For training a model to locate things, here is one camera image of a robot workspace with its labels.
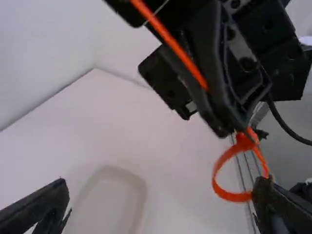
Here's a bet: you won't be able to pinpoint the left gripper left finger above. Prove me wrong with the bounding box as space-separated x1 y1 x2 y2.
0 177 73 234

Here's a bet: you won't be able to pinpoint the black cable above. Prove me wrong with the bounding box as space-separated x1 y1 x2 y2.
267 96 312 147

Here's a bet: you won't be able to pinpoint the orange cable tie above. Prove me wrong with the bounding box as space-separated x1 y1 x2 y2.
130 0 273 203

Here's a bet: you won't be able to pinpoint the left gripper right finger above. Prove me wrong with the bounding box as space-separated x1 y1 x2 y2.
251 175 312 234

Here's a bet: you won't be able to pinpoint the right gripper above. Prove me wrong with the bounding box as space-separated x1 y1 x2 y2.
184 0 308 138

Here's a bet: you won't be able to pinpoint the white dish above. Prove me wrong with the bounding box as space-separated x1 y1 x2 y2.
73 165 148 234

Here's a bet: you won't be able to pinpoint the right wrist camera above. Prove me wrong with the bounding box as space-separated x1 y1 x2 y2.
137 45 203 120

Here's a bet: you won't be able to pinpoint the silver rails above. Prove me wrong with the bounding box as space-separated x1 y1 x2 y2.
229 101 271 234

